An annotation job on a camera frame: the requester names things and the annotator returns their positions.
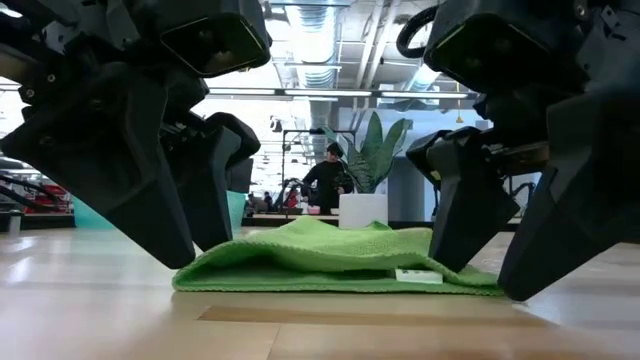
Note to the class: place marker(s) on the person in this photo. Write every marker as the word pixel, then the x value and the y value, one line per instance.
pixel 327 180

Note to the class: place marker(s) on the red background equipment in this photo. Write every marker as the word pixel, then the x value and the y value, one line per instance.
pixel 50 197

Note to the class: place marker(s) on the long ceiling light strip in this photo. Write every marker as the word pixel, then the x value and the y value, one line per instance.
pixel 325 93

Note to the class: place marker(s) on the snake plant in white pot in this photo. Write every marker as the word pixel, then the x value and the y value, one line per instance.
pixel 362 210

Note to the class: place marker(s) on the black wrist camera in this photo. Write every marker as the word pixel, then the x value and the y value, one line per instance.
pixel 215 42
pixel 495 50

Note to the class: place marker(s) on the green microfiber towel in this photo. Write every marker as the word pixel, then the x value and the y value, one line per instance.
pixel 325 255

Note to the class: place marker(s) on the black aluminium table frame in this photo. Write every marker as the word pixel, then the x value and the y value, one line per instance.
pixel 50 221

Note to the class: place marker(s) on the black background rig frame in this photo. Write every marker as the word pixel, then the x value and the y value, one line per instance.
pixel 320 131

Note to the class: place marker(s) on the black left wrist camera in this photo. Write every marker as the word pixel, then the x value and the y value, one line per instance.
pixel 215 42

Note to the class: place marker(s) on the teal plastic basket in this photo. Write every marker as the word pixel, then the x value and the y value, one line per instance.
pixel 90 217

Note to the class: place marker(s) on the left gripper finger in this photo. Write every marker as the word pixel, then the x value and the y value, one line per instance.
pixel 210 190
pixel 115 165

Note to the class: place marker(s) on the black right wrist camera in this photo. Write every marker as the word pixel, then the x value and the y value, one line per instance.
pixel 495 50

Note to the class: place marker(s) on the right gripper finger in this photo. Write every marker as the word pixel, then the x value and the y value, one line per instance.
pixel 580 215
pixel 465 200

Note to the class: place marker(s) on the silver ceiling duct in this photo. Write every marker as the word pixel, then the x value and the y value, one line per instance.
pixel 312 45

